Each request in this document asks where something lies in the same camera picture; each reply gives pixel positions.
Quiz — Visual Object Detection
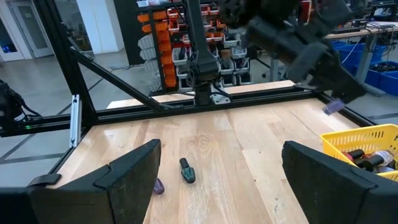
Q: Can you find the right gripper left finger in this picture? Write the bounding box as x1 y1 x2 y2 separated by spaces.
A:
27 138 162 224

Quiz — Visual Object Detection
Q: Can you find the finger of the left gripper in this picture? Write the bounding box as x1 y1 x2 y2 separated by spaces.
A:
310 55 368 105
287 43 331 83

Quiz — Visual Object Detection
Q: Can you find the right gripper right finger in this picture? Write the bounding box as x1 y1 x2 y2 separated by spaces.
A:
281 140 398 224

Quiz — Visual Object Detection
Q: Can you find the lavender nail polish bottle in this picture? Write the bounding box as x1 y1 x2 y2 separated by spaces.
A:
322 98 346 116

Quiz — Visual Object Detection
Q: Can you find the purple nail polish bottle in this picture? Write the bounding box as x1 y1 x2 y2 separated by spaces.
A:
152 177 166 196

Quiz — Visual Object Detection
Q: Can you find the red nail polish bottle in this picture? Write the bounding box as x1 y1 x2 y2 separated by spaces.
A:
341 148 366 164

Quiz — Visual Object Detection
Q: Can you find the white nail polish bottle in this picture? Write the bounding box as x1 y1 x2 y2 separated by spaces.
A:
360 149 396 172

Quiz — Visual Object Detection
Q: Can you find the turquoise nail polish bottle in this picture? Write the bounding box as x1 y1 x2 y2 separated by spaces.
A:
178 157 197 185

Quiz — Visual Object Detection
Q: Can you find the blue plastic bin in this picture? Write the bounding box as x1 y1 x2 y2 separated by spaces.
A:
331 40 374 77
363 60 398 97

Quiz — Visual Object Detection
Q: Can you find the wooden desk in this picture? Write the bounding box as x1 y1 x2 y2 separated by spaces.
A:
325 21 398 41

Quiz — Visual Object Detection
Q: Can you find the yellow plastic basket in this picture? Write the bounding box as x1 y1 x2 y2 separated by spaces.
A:
320 123 398 183

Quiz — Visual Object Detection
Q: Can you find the orange bin parts shelf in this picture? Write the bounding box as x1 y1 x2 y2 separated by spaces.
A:
136 0 259 95

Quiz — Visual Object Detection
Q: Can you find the silver frame bracket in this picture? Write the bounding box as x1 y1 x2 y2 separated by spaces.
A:
69 94 83 149

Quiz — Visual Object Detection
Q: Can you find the black device with cables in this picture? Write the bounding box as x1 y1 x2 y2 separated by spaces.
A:
0 78 42 132

